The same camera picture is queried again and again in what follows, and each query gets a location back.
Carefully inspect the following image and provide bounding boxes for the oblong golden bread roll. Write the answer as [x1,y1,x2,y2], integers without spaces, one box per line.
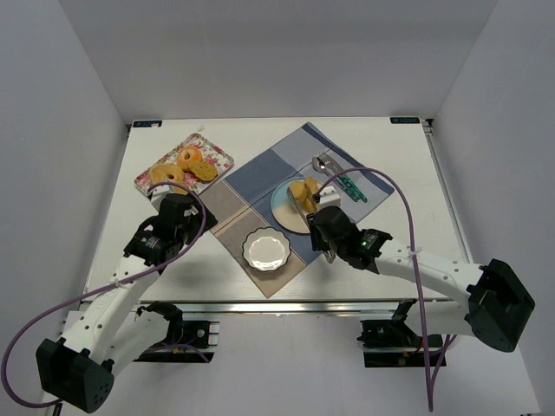
[304,177,319,213]

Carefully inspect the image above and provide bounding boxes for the small round bun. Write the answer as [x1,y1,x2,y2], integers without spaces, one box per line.
[289,181,308,204]

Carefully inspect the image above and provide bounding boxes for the brown crusty pastry piece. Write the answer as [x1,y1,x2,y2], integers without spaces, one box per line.
[188,160,219,183]

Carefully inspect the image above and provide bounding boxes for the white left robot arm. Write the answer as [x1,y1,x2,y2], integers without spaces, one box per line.
[36,193,218,413]

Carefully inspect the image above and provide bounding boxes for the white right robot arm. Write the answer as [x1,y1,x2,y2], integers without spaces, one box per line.
[307,206,535,353]

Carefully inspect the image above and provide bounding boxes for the blue and cream round plate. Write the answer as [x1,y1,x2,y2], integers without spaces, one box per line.
[271,177,309,235]

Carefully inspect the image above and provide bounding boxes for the round yellow muffin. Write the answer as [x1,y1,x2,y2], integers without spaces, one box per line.
[149,163,185,185]

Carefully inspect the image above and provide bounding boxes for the patchwork blue grey placemat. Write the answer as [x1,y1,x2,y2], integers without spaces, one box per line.
[203,121,395,299]

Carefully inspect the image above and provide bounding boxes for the white scalloped bowl black rim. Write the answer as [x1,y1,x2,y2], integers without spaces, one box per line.
[242,227,291,272]

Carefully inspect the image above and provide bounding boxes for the floral serving tray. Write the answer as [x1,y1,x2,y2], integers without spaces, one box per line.
[134,133,234,196]

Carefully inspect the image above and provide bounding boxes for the blue label sticker left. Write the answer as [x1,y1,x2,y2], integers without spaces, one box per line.
[132,120,162,128]

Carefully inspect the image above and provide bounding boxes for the blue label sticker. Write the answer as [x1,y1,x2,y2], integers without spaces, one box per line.
[132,120,162,128]
[389,116,421,125]

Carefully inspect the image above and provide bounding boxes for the blue label sticker right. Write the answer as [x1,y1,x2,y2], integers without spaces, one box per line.
[389,116,421,125]

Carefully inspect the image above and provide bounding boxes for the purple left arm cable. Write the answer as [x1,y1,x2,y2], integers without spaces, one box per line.
[0,180,207,411]

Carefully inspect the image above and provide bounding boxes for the steel spoon green handle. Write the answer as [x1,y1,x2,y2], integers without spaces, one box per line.
[311,155,364,204]

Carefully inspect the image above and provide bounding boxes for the glazed ring donut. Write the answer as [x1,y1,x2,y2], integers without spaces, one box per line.
[176,146,203,171]

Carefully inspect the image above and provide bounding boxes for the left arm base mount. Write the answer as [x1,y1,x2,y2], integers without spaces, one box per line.
[135,302,219,363]

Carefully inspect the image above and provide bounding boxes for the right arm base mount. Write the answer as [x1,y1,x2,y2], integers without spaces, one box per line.
[356,300,424,368]

